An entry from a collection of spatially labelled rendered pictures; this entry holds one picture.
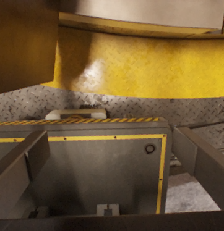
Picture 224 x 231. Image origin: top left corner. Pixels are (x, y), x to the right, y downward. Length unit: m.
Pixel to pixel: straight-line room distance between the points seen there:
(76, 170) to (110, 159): 0.12
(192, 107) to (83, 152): 0.61
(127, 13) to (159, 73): 0.40
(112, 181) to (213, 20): 0.58
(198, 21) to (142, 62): 0.34
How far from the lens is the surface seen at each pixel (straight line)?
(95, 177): 0.60
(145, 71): 0.82
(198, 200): 1.27
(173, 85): 0.87
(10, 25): 0.30
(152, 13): 0.52
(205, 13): 0.58
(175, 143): 0.16
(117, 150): 0.54
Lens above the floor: 0.80
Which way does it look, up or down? 74 degrees down
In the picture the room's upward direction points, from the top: 174 degrees clockwise
